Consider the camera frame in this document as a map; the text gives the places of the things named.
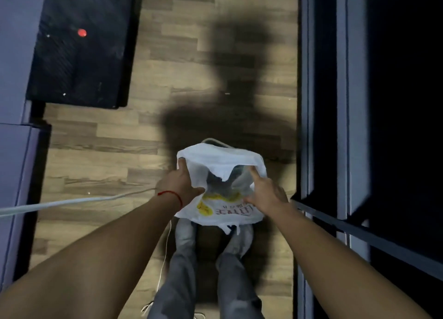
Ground person's right grey shoe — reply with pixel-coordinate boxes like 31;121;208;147
221;223;255;259

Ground black speckled box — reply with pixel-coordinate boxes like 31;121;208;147
26;0;144;110

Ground dark item inside bag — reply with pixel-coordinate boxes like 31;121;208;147
206;166;253;199

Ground thin white cord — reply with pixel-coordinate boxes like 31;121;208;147
141;220;172;316

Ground person's left hand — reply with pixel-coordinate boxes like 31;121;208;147
156;157;206;208

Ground dark metal rack frame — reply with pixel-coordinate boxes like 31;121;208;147
292;0;443;319

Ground thick white cable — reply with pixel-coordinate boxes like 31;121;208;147
0;188;157;217

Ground person's grey shoe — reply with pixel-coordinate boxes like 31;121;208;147
174;218;198;258
221;223;255;259

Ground person's left forearm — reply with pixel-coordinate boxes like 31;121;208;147
0;193;183;319

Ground person's right hand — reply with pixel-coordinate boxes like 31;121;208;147
244;166;290;216

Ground red string bracelet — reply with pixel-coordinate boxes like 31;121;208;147
157;190;183;208

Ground white plastic bag yellow print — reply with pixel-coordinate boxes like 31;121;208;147
174;138;268;235

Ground person's right forearm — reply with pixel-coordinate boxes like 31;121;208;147
266;201;434;319

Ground person's left grey shoe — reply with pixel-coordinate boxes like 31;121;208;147
174;218;198;258

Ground pale grey cabinet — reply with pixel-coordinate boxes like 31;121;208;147
0;123;52;292
0;0;48;125

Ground person's grey trousers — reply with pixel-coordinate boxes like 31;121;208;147
147;249;266;319

